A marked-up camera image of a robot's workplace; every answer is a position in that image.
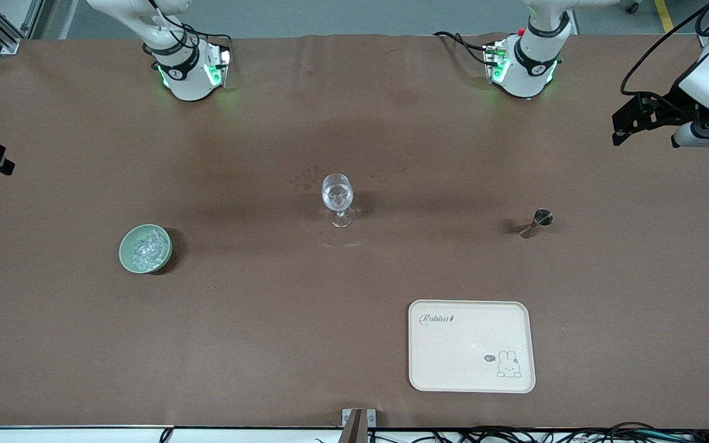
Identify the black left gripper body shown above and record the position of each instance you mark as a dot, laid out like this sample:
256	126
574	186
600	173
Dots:
672	102

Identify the silver metal jigger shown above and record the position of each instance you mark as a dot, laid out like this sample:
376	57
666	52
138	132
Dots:
543	218

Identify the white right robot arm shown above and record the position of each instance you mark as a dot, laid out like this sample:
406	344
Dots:
188	80

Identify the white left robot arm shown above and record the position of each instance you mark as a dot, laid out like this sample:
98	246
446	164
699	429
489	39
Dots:
533	67

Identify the clear ice cubes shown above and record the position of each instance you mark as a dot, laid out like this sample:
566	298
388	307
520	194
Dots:
148	249

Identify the clear stemmed wine glass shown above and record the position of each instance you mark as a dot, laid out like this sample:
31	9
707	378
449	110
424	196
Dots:
337	194

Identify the black caster wheel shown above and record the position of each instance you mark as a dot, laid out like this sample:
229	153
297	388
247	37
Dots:
632	6

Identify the green ceramic bowl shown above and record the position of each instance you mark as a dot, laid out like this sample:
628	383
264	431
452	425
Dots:
125	258

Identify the green lit base control box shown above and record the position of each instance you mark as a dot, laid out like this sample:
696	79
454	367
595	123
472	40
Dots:
222	61

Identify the cream rabbit print tray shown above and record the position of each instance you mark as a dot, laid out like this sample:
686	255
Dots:
453	357

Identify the brown table cover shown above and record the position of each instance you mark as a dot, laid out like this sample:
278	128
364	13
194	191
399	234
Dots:
268	338

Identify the grey metal mounting bracket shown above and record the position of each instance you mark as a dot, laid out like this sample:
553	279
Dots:
371	418

